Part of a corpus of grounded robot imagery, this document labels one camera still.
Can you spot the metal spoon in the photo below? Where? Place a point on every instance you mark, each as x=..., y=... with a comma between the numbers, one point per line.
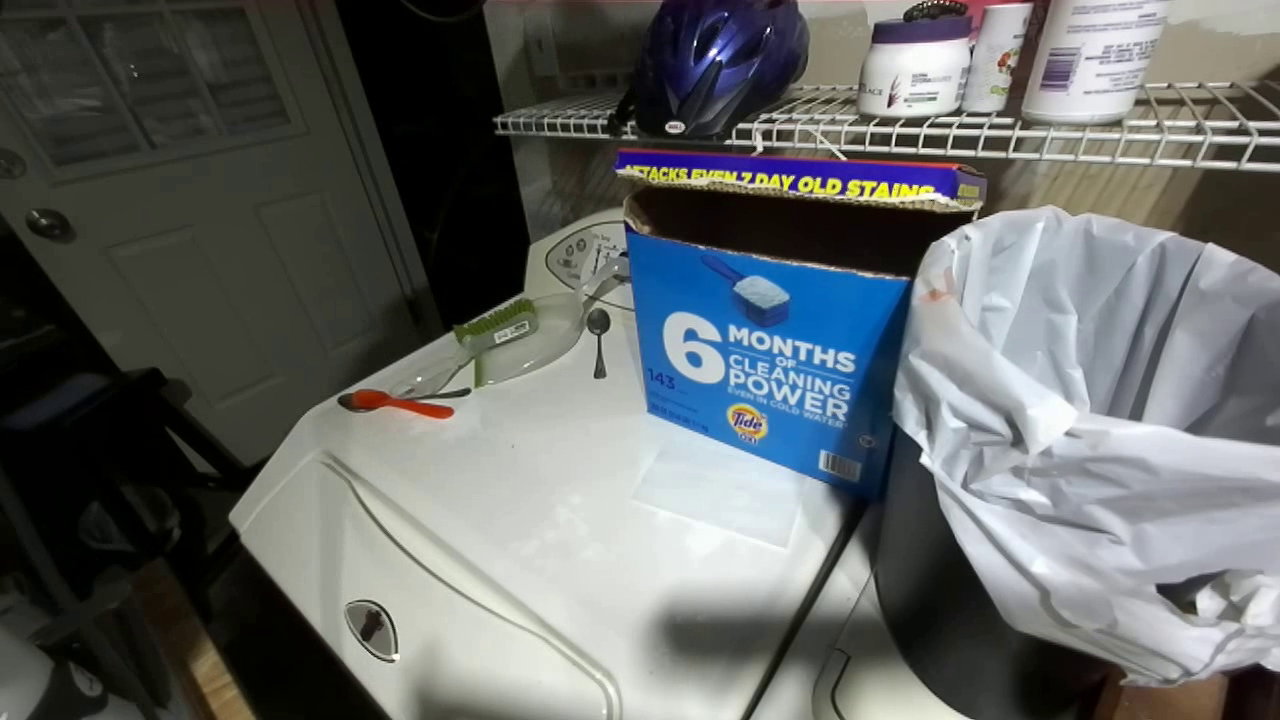
x=600, y=342

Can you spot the blue orange detergent box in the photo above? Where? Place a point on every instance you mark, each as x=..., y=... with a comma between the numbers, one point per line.
x=765, y=344

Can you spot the clear green-zip plastic bag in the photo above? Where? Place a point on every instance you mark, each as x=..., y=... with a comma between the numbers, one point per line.
x=503, y=344

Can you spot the orange plastic spoon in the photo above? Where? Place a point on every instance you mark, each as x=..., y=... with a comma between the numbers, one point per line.
x=395, y=403

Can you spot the black trash bin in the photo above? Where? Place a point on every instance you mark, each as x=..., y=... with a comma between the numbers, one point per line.
x=932, y=603

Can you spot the white jar purple lid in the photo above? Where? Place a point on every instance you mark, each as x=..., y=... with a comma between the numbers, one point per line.
x=916, y=72

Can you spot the white panel door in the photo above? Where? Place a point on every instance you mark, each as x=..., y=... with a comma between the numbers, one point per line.
x=224, y=226

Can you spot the white bottle pink cap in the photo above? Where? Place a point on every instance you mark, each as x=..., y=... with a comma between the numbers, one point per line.
x=999, y=52

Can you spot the trash can with white bag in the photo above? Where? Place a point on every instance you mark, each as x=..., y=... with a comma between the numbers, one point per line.
x=1106, y=443

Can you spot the large white purple-label jar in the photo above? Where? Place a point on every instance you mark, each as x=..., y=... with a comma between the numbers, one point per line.
x=1092, y=60

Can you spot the black cart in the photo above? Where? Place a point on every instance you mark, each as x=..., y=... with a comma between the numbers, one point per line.
x=81, y=495

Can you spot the metal door knob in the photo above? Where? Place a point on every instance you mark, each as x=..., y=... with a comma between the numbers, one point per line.
x=48, y=226

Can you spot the white wall switch plate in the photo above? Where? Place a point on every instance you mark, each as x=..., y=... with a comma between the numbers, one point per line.
x=540, y=46

